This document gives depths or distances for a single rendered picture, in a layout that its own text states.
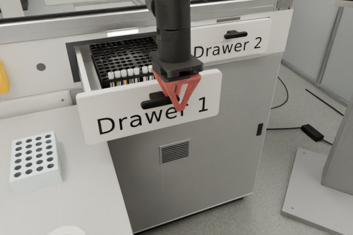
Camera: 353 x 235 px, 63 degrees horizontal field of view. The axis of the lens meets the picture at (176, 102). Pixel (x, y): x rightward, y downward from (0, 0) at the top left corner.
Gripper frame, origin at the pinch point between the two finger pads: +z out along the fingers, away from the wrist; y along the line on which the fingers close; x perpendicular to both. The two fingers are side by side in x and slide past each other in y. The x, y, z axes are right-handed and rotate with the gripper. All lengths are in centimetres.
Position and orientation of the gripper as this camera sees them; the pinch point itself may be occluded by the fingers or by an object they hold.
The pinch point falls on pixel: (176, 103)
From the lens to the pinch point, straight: 55.3
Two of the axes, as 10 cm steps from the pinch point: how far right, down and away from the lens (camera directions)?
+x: -9.2, 2.2, -3.2
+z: 0.3, 8.7, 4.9
